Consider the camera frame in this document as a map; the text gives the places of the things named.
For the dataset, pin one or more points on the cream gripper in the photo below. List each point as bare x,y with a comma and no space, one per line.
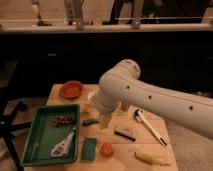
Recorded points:
104,120

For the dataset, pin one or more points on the bunch of red grapes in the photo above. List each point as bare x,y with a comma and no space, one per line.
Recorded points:
60,120

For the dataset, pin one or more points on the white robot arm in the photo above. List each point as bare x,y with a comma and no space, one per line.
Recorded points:
121,84

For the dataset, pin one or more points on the red bowl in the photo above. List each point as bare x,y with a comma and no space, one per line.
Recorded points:
71,89

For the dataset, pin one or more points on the small metal cup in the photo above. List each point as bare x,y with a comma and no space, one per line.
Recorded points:
125,107

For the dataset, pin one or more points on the black and grey brush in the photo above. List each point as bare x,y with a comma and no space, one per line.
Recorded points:
125,132

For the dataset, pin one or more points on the orange ball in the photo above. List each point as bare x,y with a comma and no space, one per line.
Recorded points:
106,150

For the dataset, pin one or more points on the teal sponge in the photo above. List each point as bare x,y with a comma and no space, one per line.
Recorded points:
88,150

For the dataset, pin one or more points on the green plastic tray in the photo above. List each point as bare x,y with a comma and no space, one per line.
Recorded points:
43,132

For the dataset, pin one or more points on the clear tube in tray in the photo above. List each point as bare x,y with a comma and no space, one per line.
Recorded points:
33,150

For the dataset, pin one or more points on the white handled spatula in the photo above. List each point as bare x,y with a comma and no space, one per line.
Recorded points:
139,116

